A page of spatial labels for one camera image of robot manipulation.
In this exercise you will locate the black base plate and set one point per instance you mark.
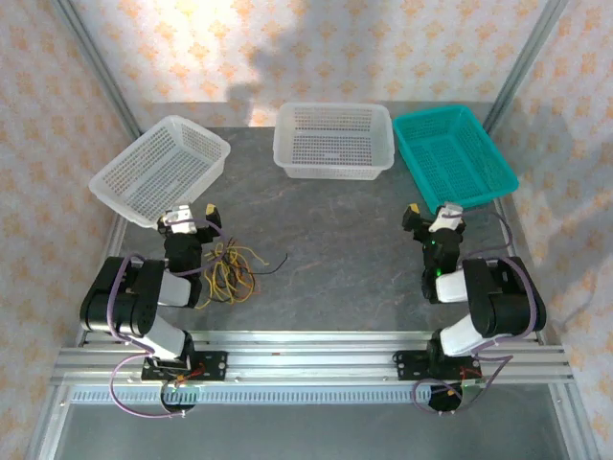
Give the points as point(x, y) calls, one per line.
point(215, 366)
point(407, 366)

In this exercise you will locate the green circuit board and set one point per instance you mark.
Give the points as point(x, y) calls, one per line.
point(471, 389)

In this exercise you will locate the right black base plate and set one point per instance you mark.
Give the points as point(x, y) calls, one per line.
point(407, 366)

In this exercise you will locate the teal perforated plastic basket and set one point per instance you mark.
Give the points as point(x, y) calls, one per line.
point(450, 158)

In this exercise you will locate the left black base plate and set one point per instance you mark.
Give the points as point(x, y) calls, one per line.
point(215, 366)

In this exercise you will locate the aluminium frame post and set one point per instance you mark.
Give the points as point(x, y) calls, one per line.
point(96, 62)
point(522, 62)

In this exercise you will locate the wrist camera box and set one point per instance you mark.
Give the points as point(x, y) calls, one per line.
point(447, 215)
point(179, 215)

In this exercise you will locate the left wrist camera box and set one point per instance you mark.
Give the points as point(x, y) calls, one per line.
point(179, 215)

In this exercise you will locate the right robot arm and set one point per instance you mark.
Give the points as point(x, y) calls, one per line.
point(503, 297)

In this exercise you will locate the white perforated plastic basket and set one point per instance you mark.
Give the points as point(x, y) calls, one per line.
point(330, 144)
point(158, 167)

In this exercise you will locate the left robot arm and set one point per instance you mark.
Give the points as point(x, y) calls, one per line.
point(120, 297)

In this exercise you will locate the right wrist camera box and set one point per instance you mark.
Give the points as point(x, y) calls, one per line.
point(447, 215)

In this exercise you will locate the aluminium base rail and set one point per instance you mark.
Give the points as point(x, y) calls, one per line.
point(311, 364)

